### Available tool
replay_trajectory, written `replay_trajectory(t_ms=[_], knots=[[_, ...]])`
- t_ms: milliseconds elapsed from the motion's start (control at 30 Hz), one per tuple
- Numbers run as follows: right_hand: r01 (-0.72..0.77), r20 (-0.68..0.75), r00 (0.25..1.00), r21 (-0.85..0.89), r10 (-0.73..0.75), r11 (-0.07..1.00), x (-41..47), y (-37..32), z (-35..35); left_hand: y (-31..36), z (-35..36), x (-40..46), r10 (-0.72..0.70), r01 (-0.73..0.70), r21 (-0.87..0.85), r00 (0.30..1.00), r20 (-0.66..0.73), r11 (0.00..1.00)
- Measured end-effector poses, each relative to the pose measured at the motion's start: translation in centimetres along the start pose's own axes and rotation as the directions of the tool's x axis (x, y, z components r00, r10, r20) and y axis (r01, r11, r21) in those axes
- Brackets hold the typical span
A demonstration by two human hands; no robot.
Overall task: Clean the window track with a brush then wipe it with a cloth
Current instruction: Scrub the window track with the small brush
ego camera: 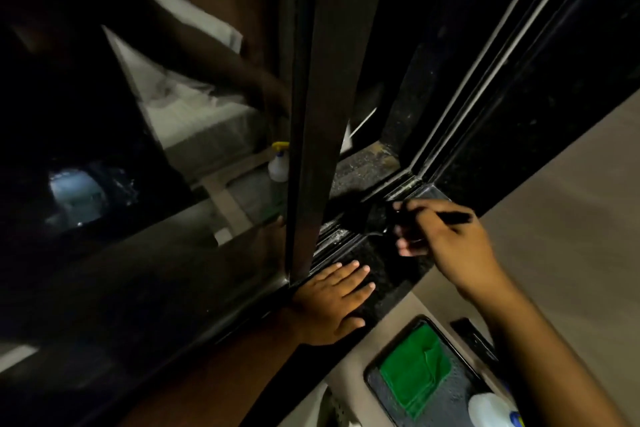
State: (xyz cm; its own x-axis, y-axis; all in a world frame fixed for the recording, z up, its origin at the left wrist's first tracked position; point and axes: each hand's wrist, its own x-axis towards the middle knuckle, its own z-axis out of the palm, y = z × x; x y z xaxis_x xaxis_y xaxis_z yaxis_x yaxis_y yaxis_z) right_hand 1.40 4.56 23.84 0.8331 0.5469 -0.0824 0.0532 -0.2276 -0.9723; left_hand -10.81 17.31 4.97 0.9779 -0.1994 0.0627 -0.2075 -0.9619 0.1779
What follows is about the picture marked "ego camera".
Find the person's right hand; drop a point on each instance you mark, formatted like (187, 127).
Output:
(460, 251)

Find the person's left hand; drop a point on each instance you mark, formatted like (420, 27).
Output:
(325, 309)

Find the person's left middle finger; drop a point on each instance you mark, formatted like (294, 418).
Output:
(355, 276)

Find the person's left thumb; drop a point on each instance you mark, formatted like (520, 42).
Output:
(350, 326)

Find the person's right fingers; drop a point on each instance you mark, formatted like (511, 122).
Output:
(415, 206)

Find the black brush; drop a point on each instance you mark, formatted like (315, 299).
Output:
(372, 221)

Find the person's right forearm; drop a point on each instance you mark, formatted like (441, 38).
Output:
(545, 361)

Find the person's left forearm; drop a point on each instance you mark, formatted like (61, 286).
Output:
(225, 381)

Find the black granite window sill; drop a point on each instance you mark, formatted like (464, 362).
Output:
(392, 281)

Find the green cloth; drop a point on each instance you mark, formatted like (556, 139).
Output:
(412, 371)

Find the white perforated object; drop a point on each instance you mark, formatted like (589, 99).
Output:
(330, 409)

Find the black tray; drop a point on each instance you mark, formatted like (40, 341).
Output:
(450, 404)

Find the black window track rails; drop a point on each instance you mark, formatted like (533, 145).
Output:
(480, 86)

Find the black sliding glass window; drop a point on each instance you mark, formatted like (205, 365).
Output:
(320, 91)

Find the white plastic bottle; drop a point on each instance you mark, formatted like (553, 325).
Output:
(492, 414)

